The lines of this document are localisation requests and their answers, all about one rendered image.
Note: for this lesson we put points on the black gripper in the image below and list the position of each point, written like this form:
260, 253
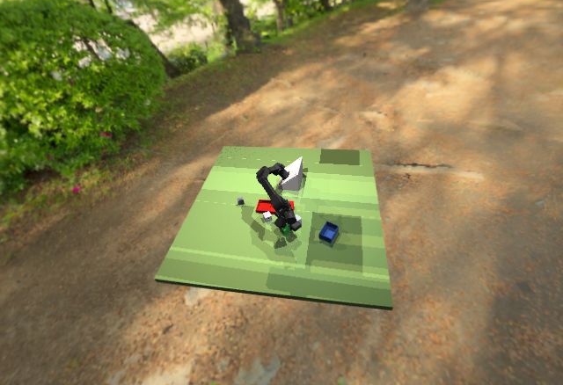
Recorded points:
294, 226

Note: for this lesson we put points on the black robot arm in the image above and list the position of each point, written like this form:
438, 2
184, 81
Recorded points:
277, 201

